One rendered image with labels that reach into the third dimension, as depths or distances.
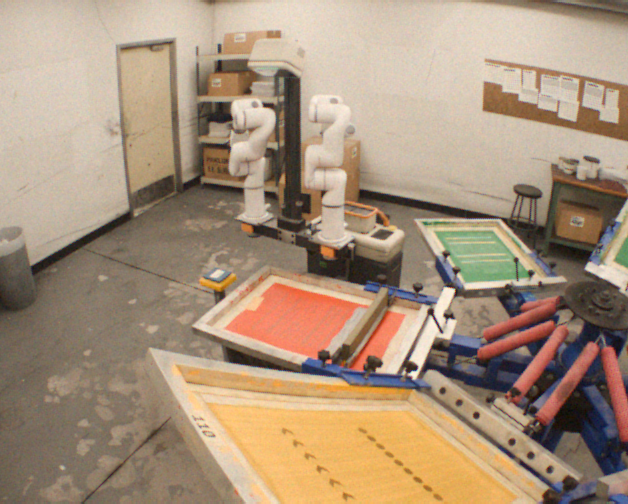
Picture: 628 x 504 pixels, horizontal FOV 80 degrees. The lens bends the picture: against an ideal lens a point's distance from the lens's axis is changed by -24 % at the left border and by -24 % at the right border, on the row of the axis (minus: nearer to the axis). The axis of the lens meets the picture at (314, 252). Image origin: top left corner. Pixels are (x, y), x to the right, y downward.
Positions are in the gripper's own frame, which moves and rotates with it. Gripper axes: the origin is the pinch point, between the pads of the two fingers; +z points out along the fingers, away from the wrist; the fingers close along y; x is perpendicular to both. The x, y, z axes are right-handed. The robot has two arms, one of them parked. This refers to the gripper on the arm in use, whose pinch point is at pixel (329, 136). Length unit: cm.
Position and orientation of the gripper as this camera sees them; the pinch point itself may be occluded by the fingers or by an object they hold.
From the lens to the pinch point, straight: 258.5
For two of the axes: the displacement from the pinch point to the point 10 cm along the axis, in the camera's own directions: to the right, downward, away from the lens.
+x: 0.8, -9.9, -0.8
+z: -3.3, -1.0, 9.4
